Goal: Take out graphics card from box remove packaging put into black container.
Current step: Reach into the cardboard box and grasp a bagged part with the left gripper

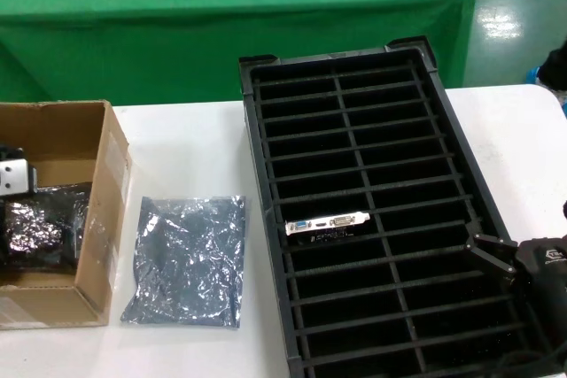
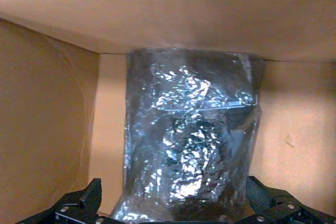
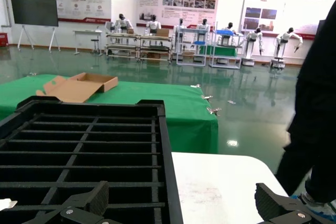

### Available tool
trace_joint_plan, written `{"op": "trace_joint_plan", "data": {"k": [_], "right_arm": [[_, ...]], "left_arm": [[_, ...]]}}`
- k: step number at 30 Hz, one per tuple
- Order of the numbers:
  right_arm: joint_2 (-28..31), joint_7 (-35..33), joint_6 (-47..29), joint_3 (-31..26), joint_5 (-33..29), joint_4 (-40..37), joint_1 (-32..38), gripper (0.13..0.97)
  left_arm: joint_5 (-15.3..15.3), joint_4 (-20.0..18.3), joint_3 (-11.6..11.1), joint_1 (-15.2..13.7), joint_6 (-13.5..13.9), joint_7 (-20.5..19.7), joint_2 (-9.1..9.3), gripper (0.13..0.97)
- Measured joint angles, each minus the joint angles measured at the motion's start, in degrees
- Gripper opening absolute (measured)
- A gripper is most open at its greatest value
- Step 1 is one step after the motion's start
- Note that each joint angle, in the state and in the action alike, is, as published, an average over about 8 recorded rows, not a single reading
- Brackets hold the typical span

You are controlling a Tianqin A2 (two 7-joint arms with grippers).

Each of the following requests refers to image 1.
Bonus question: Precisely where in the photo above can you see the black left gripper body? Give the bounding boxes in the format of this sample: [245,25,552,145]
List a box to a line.
[26,164,40,196]

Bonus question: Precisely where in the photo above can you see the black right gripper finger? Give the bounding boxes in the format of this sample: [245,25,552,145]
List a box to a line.
[464,234,518,275]

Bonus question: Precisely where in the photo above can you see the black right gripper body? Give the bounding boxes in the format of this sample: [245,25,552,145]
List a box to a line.
[514,236,567,321]

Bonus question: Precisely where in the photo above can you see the silver antistatic bag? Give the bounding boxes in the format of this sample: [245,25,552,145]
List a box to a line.
[0,181,92,275]

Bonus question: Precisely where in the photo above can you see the open brown cardboard box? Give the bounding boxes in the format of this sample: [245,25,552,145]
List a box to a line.
[0,100,134,330]

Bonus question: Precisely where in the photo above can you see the black slotted plastic container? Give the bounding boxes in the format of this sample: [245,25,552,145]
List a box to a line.
[237,35,567,378]

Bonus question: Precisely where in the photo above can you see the flat empty antistatic bag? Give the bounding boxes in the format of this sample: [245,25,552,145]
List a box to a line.
[119,194,247,330]

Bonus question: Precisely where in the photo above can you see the person in dark clothing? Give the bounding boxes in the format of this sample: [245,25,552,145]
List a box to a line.
[526,36,567,120]

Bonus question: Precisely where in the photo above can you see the green cloth covered table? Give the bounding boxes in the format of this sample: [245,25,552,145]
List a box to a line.
[0,0,478,107]

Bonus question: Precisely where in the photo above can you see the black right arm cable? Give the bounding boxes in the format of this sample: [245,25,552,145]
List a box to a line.
[498,345,562,378]

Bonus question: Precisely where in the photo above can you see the graphics card with plain bracket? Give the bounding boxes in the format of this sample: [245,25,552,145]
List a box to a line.
[284,210,371,245]

